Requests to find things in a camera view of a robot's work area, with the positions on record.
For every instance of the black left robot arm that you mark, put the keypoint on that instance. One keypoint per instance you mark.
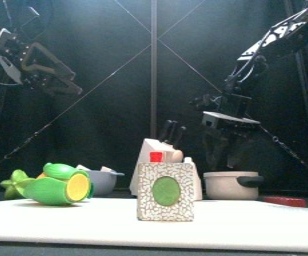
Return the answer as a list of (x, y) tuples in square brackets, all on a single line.
[(1, 15)]

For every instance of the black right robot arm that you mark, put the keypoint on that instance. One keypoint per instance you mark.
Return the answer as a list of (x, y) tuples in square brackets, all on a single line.
[(278, 35)]

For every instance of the tan wooden toy piece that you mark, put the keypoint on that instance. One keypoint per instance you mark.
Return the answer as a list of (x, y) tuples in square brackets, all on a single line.
[(177, 156)]

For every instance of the white crackled sushi piece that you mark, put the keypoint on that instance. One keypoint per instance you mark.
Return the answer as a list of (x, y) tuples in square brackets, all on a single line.
[(165, 191)]

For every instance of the flat red toy piece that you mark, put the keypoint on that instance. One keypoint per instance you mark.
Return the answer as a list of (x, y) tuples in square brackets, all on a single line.
[(285, 201)]

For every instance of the white toy piece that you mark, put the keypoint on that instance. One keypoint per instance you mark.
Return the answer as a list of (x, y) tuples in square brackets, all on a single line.
[(106, 169), (82, 167)]

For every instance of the small green toy vegetable piece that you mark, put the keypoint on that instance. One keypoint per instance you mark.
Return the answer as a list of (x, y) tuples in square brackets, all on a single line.
[(61, 170)]

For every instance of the orange toy piece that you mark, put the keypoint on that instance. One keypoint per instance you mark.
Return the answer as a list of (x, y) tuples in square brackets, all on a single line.
[(41, 175)]

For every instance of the white toy knife block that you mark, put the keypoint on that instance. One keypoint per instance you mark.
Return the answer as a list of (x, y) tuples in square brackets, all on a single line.
[(145, 151)]

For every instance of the grey toy bowl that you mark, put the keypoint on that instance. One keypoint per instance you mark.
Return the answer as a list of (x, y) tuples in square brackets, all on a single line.
[(103, 183)]

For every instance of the green star-shaped toy leaf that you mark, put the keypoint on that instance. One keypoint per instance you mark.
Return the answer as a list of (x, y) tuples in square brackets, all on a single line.
[(15, 184)]

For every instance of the large green toy vegetable half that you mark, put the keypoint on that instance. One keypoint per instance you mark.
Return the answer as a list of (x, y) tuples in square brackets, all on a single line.
[(57, 191)]

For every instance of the white cutting board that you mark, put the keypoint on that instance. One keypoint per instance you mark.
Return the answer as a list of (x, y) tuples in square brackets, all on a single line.
[(71, 223)]

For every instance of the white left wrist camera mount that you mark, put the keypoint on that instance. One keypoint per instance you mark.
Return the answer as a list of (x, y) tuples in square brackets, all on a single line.
[(3, 53)]

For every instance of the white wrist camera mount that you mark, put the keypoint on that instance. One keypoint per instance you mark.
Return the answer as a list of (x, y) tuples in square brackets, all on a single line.
[(3, 53), (230, 120)]

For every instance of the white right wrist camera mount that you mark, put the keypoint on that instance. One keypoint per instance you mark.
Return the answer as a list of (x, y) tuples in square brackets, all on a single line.
[(230, 120)]

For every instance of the grey vertical frame pole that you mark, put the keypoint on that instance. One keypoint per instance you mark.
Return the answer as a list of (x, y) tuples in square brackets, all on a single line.
[(153, 66)]

